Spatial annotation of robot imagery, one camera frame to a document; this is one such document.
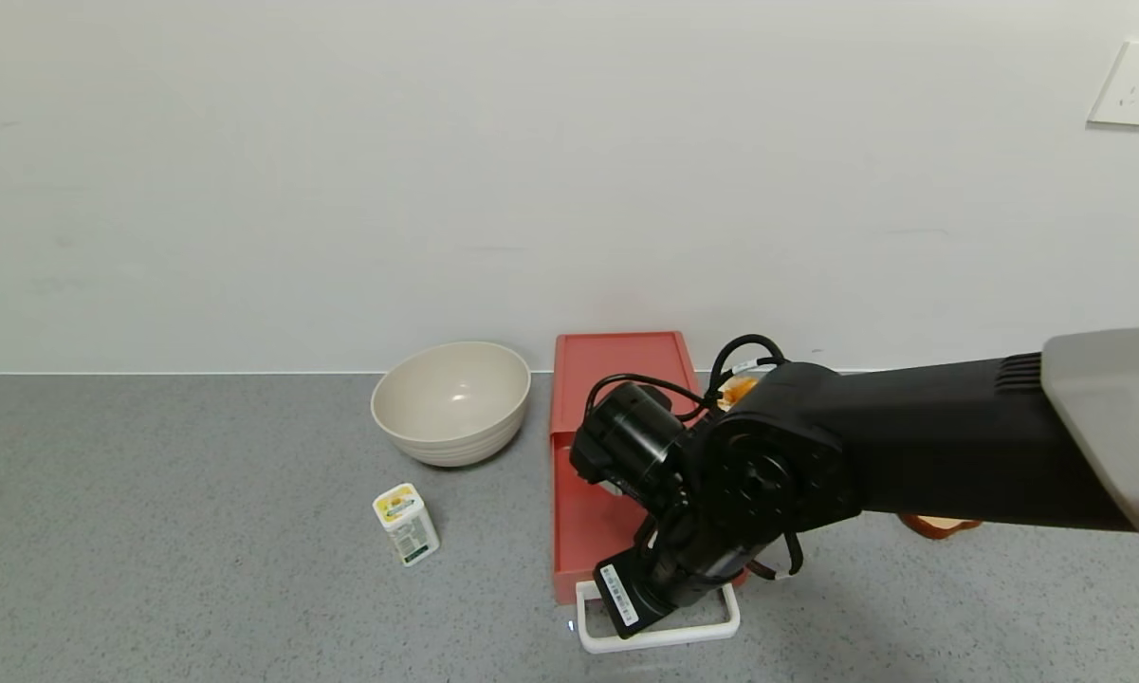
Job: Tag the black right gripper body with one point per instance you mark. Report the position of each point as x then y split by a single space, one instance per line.
623 595

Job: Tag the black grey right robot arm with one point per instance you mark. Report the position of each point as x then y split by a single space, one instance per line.
910 446

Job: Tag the small white yellow bottle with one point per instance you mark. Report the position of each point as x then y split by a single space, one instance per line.
408 531

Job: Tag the orange white bread bun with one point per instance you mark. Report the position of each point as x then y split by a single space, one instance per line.
738 389

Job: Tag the beige ribbed bowl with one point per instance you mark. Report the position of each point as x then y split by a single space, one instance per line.
450 398

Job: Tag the toast bread slice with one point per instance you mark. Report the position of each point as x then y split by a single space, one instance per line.
939 525

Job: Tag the white wall socket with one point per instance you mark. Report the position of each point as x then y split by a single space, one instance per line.
1136 83

